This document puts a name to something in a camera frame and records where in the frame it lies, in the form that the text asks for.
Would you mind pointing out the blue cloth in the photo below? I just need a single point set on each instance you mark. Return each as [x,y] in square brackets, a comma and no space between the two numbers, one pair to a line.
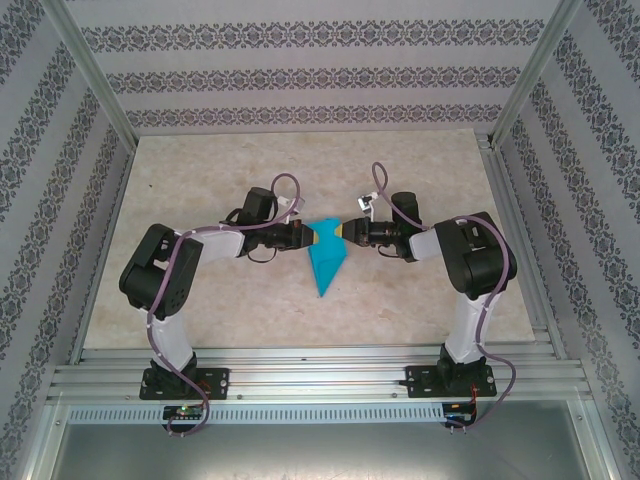
[327,260]

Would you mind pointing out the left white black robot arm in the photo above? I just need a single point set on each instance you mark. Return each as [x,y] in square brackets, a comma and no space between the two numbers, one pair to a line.
[160,270]

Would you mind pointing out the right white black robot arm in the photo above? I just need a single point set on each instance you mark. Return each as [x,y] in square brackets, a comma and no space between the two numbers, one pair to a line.
[475,255]

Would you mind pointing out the grey metal sheet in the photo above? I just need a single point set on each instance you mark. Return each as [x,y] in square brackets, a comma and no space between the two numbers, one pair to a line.
[320,450]

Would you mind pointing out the right small circuit board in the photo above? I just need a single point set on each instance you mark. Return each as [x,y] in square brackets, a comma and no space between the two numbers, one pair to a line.
[457,415]

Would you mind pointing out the small circuit board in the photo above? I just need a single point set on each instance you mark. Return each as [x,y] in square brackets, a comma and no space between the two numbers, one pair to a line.
[185,412]
[457,415]

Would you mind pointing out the left small circuit board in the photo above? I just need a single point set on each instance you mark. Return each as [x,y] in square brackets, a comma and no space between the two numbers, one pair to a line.
[185,412]

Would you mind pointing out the right aluminium side rail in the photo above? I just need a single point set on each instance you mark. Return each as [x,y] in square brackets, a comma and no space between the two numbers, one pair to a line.
[501,185]

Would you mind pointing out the aluminium side rail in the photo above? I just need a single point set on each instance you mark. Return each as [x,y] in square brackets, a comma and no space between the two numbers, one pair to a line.
[501,185]
[115,200]

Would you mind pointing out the aluminium front frame rail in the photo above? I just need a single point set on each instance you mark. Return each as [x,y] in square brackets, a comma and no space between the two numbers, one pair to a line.
[320,372]

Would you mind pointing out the left aluminium side rail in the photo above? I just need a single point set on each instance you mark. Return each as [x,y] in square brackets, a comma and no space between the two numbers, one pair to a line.
[115,200]

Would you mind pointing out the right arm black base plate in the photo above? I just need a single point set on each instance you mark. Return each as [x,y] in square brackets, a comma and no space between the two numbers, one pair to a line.
[417,382]

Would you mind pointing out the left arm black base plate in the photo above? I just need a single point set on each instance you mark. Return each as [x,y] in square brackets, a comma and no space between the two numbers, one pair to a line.
[220,382]

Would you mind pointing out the right aluminium corner post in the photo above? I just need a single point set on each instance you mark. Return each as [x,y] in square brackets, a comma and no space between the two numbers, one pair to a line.
[537,70]

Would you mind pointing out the aluminium corner post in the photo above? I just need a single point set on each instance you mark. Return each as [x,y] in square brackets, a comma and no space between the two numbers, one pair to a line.
[537,70]
[92,65]

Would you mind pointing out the left aluminium corner post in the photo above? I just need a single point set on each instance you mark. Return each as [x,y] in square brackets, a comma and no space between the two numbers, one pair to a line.
[92,65]

